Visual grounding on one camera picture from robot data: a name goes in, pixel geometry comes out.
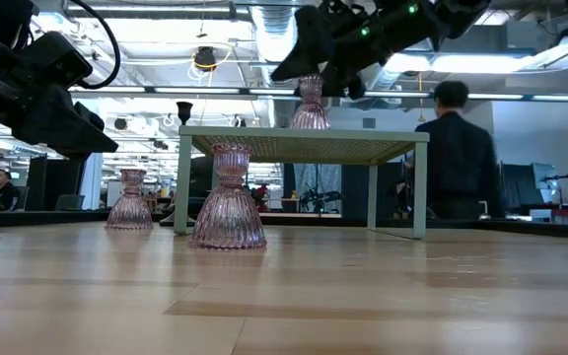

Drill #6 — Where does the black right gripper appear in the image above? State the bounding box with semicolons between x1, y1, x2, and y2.
269;0;444;101

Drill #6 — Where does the pink ribbed glass candle holder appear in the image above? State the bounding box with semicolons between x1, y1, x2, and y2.
288;73;332;131
187;142;268;251
105;168;155;232

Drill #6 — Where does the black metal candlestick holder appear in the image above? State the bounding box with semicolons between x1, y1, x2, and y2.
176;101;194;127

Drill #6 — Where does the green perforated metal shelf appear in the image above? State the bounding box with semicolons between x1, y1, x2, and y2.
174;125;431;241

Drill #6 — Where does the white square pillar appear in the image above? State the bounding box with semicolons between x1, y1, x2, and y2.
79;98;106;211

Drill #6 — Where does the black room partition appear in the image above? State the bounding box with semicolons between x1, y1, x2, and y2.
25;156;88;213

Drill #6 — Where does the white cabinet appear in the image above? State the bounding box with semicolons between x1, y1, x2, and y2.
106;180;123;209

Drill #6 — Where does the grey chair back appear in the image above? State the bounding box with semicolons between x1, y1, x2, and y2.
54;193;87;213

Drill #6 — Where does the long overhead light bar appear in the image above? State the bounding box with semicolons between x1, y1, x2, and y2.
69;84;568;104

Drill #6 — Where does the black ceiling device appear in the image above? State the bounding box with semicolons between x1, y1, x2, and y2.
193;45;219;73

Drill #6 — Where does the dark fabric panel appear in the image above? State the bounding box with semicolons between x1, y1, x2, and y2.
499;163;536;214

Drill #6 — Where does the grey computer monitor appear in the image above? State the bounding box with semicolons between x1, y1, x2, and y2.
532;162;560;191

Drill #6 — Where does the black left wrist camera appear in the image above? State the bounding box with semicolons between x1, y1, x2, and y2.
25;32;95;93

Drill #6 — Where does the ribbed silver ceiling duct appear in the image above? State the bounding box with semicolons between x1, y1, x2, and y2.
249;4;306;91

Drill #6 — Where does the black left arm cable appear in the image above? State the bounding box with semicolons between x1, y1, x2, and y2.
66;0;122;92

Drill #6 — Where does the black aluminium table frame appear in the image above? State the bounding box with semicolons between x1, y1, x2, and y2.
0;208;568;243

